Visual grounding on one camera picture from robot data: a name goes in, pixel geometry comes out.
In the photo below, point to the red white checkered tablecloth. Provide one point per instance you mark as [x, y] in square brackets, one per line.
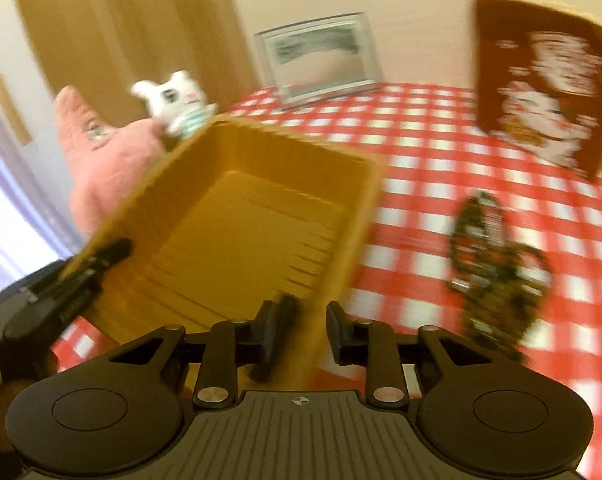
[446, 179]

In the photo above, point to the framed sand picture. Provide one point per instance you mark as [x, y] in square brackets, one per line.
[316, 60]

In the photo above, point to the pink starfish plush toy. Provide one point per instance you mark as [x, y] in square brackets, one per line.
[105, 162]

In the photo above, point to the wooden door panel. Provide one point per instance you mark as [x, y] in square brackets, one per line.
[102, 47]

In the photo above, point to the sheer white curtain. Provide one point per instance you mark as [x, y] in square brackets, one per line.
[32, 230]

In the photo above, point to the white bunny plush toy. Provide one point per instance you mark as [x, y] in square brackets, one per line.
[178, 103]

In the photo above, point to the yellow plastic tray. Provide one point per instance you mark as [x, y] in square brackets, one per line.
[242, 213]

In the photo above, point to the brown lucky cat cushion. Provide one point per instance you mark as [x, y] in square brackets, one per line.
[539, 80]

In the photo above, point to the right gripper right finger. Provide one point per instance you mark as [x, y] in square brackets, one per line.
[372, 345]

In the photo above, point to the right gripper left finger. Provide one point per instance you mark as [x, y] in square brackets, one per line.
[257, 344]

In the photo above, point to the wooden wall hook strip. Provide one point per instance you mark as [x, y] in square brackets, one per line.
[12, 114]

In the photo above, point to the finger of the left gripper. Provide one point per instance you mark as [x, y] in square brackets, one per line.
[45, 321]
[37, 286]

